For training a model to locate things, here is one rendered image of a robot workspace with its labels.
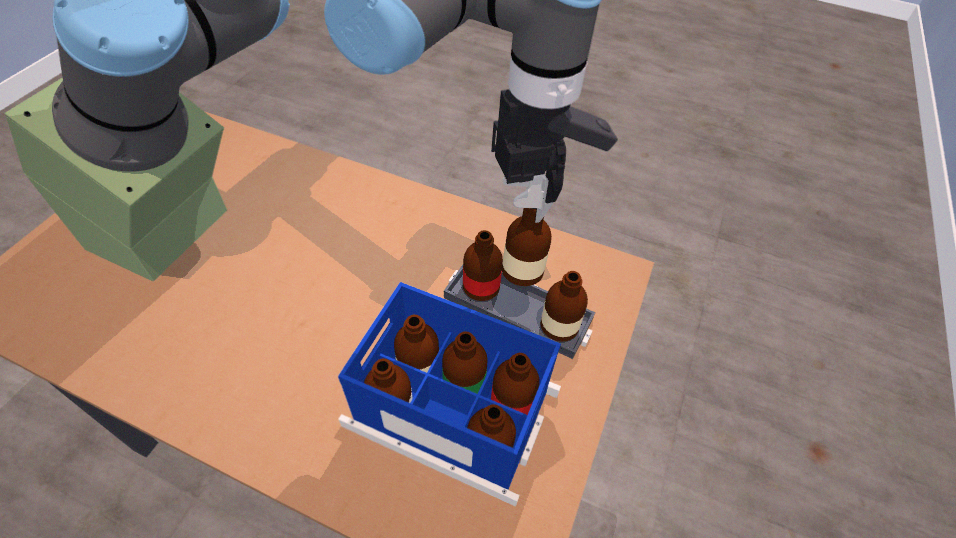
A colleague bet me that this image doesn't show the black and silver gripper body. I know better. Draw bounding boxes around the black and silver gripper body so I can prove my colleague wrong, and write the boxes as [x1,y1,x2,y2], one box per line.
[491,89,571,184]

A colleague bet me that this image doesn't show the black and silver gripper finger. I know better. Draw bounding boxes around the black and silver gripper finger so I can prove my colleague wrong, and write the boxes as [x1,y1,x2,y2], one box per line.
[513,156,565,223]
[503,176,529,190]

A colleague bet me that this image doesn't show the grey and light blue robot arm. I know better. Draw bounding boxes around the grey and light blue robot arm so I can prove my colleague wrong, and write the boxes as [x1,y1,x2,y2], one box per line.
[52,0,618,172]

